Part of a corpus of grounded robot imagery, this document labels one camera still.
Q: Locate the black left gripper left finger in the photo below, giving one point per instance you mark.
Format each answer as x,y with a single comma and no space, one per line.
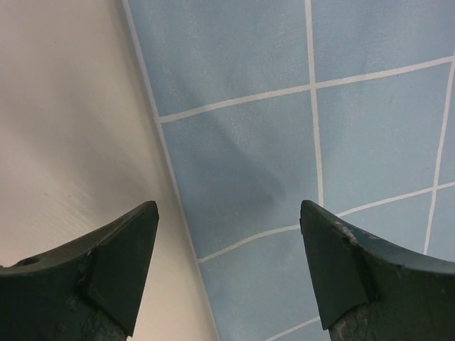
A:
87,289

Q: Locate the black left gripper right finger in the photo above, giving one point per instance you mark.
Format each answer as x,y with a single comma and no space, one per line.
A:
368,288

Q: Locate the blue checked cloth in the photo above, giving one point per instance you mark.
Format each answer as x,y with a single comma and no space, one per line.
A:
263,104

